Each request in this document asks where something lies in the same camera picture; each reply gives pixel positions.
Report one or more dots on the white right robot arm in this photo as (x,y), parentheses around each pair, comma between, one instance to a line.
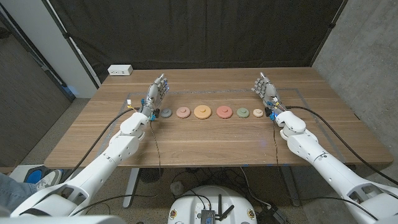
(329,168)

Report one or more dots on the white table leg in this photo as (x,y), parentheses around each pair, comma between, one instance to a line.
(132,186)

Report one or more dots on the black backdrop curtain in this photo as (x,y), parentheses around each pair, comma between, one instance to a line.
(199,31)

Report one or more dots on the grey round floor object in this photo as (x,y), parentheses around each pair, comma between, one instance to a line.
(177,188)

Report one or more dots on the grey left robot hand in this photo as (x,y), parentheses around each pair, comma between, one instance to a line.
(154,95)

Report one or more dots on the person's leg in jeans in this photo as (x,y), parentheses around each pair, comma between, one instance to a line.
(12,193)

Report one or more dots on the blue wrist connector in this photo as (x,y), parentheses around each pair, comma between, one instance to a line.
(152,117)
(272,116)

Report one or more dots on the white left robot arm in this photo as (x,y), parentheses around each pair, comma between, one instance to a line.
(102,161)

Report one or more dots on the black power adapter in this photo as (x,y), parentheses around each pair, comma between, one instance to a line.
(272,215)

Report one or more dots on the white robot torso edge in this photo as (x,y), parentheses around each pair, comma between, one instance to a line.
(62,220)

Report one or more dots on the black router with antennas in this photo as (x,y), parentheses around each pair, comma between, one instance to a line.
(207,216)

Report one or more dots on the white power strip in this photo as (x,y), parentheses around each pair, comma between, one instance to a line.
(120,70)

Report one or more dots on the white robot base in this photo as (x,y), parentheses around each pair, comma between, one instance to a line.
(192,205)

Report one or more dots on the blue right wrist connector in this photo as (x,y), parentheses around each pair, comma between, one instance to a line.
(272,116)

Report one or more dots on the black backdrop stand pole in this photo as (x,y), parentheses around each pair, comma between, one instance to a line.
(73,46)
(329,29)

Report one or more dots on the white foot pedal blue pads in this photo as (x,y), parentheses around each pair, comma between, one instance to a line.
(18,174)

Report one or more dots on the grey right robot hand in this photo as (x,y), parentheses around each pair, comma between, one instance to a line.
(269,90)

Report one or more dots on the blue left wrist connector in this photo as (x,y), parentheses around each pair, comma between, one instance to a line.
(152,117)

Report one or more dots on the grey table leg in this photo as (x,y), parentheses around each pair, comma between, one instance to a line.
(290,186)

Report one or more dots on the grey white sneaker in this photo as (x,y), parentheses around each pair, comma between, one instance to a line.
(49,179)

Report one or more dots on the black round floor fan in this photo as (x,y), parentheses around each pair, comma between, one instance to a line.
(151,175)

